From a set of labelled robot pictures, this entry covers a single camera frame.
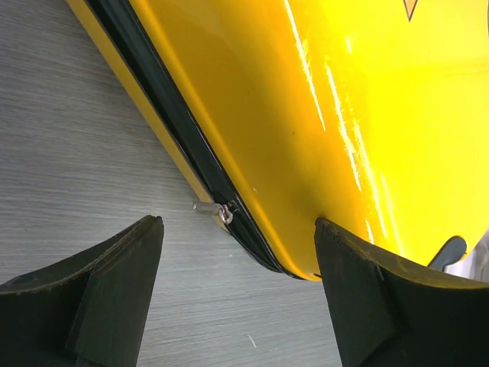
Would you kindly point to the yellow Pikachu suitcase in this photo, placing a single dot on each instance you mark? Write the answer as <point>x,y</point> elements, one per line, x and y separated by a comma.
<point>371,114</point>

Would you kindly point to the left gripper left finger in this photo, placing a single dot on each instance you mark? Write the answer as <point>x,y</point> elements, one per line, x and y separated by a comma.
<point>89,309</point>

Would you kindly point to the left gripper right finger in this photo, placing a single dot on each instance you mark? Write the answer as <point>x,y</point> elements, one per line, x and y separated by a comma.
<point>389,311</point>

